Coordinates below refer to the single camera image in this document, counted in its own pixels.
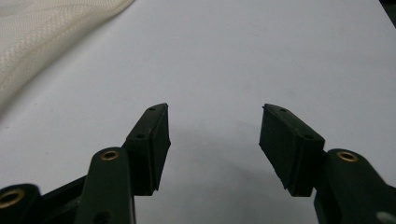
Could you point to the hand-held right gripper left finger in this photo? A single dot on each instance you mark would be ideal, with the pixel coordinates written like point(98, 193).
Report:
point(146, 149)

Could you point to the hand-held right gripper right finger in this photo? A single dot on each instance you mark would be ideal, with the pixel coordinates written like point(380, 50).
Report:
point(289, 149)

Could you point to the cream zippered cloth bag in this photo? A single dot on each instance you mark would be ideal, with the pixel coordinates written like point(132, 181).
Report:
point(37, 37)

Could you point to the white table sheet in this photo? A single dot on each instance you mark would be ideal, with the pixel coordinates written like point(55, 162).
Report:
point(218, 62)

